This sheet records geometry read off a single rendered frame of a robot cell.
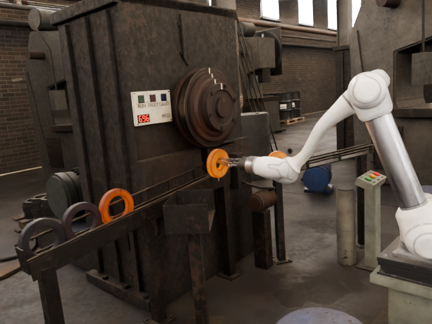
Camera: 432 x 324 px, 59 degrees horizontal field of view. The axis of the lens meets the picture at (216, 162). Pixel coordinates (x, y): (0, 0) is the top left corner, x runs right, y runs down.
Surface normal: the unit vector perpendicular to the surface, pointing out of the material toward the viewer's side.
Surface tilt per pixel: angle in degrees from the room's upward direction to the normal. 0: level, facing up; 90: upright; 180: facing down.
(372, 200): 90
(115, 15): 90
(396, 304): 90
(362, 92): 83
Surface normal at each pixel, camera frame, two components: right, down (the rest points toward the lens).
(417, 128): -0.82, 0.17
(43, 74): -0.51, 0.19
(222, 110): 0.75, 0.06
